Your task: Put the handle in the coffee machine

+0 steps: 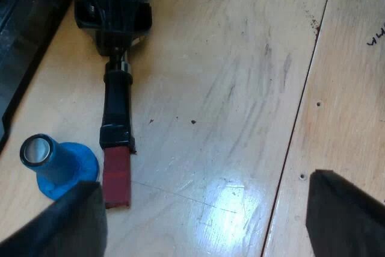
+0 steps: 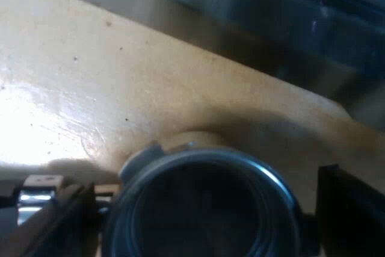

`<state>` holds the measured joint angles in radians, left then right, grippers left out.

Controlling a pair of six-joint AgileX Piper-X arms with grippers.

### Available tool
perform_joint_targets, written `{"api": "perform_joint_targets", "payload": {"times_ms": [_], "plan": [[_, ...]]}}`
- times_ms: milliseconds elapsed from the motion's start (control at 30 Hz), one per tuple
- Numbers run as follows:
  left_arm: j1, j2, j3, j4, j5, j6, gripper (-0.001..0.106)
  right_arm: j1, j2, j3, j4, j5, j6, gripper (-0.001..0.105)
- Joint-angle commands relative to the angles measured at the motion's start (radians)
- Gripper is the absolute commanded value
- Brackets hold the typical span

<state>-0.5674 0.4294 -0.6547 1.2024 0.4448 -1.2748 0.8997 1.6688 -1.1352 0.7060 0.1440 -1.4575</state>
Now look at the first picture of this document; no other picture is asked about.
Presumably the blue tamper with steel top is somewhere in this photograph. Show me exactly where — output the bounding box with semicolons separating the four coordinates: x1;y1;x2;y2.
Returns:
19;132;100;202

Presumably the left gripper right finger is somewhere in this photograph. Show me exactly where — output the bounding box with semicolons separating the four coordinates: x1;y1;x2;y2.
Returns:
305;170;385;257

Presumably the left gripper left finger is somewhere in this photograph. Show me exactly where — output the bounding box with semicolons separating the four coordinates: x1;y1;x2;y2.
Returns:
0;180;108;257

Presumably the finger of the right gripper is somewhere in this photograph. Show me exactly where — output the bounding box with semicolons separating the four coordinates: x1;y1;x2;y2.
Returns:
89;29;142;58

